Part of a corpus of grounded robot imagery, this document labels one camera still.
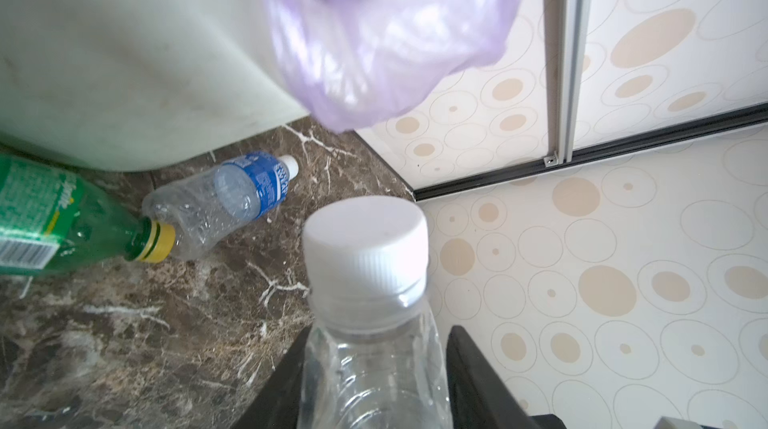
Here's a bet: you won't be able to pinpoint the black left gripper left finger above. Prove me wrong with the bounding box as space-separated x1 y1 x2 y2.
232 326 310 429

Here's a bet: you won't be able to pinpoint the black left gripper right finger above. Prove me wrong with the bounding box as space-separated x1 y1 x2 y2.
446 325 566 429

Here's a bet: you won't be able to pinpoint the clear unlabelled crushed bottle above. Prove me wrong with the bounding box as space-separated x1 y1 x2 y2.
297 196 453 428

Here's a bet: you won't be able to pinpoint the Pocari Sweat bottle sideways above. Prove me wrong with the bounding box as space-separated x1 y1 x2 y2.
142 152 299 261

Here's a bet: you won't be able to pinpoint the green bottle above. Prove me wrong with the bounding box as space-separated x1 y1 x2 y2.
1 154 176 277

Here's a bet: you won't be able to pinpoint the white ribbed waste bin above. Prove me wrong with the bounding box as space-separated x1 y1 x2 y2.
1 0 306 172

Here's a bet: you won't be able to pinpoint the pink bin liner bag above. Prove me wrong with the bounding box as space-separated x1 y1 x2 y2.
262 0 520 132

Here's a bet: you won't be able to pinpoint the aluminium rail back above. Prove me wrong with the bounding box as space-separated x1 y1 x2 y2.
543 0 591 169

